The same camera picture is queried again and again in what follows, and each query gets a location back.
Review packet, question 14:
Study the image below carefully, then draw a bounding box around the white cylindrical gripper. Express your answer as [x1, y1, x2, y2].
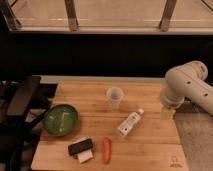
[160, 92, 183, 120]

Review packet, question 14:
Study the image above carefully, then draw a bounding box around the green ceramic bowl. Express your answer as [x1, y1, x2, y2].
[43, 104, 78, 137]

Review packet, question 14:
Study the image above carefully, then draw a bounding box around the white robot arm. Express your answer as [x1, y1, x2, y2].
[160, 61, 213, 119]

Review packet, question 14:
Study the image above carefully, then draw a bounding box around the white plastic bottle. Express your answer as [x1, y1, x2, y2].
[117, 109, 144, 137]

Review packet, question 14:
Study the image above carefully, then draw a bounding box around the wooden cutting board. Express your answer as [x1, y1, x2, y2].
[31, 81, 189, 171]

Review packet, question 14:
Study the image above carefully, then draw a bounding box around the clear plastic cup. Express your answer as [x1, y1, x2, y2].
[106, 87, 124, 109]

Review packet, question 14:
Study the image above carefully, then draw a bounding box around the orange carrot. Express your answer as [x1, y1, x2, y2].
[103, 137, 111, 164]

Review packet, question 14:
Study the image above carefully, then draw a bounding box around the white sponge block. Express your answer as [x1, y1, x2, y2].
[75, 136, 95, 164]

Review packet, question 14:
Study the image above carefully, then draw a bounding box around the black rectangular block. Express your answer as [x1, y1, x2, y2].
[68, 138, 93, 156]

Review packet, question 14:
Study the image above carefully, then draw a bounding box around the black chair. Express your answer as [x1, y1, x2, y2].
[0, 76, 51, 171]

